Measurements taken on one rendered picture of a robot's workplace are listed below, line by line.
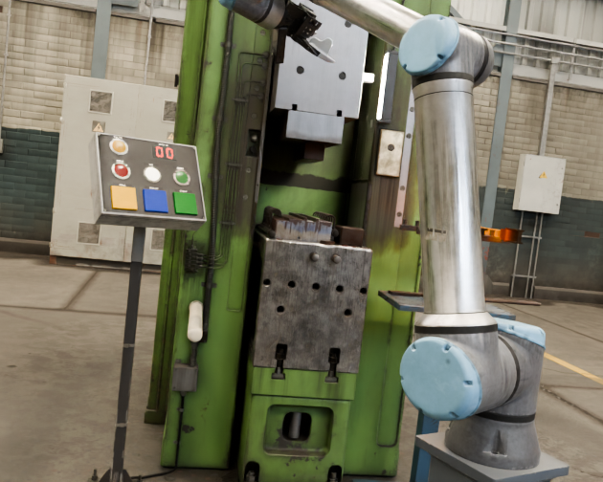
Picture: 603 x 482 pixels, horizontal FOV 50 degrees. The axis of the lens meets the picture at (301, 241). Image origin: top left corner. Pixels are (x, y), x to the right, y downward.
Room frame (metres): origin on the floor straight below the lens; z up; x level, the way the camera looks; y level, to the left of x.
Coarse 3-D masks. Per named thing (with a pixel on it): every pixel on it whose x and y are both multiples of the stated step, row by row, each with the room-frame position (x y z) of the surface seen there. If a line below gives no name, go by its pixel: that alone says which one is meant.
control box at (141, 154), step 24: (96, 144) 2.01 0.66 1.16; (144, 144) 2.10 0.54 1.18; (168, 144) 2.16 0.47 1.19; (96, 168) 1.99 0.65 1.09; (144, 168) 2.06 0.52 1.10; (168, 168) 2.11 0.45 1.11; (192, 168) 2.17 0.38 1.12; (96, 192) 1.97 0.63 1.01; (168, 192) 2.07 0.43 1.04; (192, 192) 2.12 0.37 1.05; (96, 216) 1.96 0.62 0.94; (120, 216) 1.95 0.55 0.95; (144, 216) 1.99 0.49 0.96; (168, 216) 2.03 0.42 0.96; (192, 216) 2.08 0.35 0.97
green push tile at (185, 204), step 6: (174, 192) 2.08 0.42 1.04; (180, 192) 2.09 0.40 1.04; (174, 198) 2.07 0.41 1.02; (180, 198) 2.08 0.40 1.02; (186, 198) 2.09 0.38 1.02; (192, 198) 2.10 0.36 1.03; (174, 204) 2.06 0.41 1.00; (180, 204) 2.07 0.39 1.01; (186, 204) 2.08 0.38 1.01; (192, 204) 2.09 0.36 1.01; (180, 210) 2.06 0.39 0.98; (186, 210) 2.07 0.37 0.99; (192, 210) 2.08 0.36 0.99
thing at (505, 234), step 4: (484, 228) 2.26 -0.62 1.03; (484, 232) 2.25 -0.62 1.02; (488, 232) 2.22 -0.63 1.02; (496, 232) 2.16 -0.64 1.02; (500, 232) 2.13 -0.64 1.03; (504, 232) 2.09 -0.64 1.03; (508, 232) 2.08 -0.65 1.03; (512, 232) 2.06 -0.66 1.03; (516, 232) 2.03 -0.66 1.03; (520, 232) 2.02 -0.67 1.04; (500, 236) 2.10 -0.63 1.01; (504, 236) 2.09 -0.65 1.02; (508, 236) 2.08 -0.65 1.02; (512, 236) 2.05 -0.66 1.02; (516, 236) 2.03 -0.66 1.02; (520, 236) 2.02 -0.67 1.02; (504, 240) 2.09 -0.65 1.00; (508, 240) 2.07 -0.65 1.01; (512, 240) 2.05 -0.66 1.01; (516, 240) 2.02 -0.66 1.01; (520, 240) 2.02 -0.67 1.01
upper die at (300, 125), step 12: (276, 120) 2.67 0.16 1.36; (288, 120) 2.29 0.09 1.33; (300, 120) 2.30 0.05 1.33; (312, 120) 2.30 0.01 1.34; (324, 120) 2.31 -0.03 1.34; (336, 120) 2.32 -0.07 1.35; (276, 132) 2.62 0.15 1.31; (288, 132) 2.29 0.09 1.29; (300, 132) 2.30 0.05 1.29; (312, 132) 2.31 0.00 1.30; (324, 132) 2.31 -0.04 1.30; (336, 132) 2.32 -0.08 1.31; (288, 144) 2.64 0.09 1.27; (336, 144) 2.37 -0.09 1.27
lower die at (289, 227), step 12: (276, 216) 2.60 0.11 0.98; (288, 216) 2.47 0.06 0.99; (300, 216) 2.40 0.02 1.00; (312, 216) 2.73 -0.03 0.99; (276, 228) 2.29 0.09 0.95; (288, 228) 2.30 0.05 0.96; (300, 228) 2.30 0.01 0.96; (312, 228) 2.31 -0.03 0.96; (324, 228) 2.32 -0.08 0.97; (300, 240) 2.31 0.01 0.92; (312, 240) 2.31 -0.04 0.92
